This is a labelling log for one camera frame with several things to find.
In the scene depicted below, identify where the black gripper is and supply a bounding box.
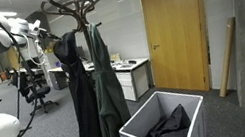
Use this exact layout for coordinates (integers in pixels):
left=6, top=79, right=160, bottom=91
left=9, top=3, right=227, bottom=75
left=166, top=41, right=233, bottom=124
left=34, top=23, right=64, bottom=46

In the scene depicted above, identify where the black cloth garment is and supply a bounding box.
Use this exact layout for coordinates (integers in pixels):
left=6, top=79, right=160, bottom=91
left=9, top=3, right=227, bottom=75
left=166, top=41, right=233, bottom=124
left=50, top=28, right=106, bottom=137

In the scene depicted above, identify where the dark wooden coat rack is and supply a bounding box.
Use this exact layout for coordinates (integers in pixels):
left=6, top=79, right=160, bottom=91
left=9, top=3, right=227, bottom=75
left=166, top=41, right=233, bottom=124
left=38, top=0, right=117, bottom=62

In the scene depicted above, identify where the black office chair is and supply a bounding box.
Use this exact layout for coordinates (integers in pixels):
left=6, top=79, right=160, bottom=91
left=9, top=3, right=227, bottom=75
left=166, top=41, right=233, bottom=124
left=5, top=60, right=62, bottom=120

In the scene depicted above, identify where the black stapler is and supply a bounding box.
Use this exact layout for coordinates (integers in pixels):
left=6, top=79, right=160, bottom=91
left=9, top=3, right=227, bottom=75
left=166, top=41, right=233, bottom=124
left=127, top=59, right=138, bottom=66

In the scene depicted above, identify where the dark green jacket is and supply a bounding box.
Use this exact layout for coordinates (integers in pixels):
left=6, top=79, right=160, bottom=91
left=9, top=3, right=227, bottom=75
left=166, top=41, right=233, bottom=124
left=81, top=18, right=136, bottom=137

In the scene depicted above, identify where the wooden door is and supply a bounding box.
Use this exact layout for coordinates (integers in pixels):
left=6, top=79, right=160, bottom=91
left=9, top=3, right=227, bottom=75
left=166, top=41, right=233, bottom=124
left=139, top=0, right=223, bottom=101

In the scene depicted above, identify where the black fabric in crate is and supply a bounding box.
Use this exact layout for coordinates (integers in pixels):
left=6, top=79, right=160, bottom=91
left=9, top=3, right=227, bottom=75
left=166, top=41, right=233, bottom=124
left=139, top=102, right=194, bottom=137

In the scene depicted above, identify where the leaning wooden plank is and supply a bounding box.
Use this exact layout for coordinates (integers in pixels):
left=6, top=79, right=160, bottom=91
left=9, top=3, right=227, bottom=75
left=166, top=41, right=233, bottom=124
left=206, top=16, right=245, bottom=99

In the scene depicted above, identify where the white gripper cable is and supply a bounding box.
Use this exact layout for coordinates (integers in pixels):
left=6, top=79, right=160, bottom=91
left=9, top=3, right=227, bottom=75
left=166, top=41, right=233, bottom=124
left=22, top=31, right=49, bottom=70

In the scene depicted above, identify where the metal door handle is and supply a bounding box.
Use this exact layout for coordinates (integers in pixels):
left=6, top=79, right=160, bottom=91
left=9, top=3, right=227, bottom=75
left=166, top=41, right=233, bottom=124
left=151, top=42, right=162, bottom=51

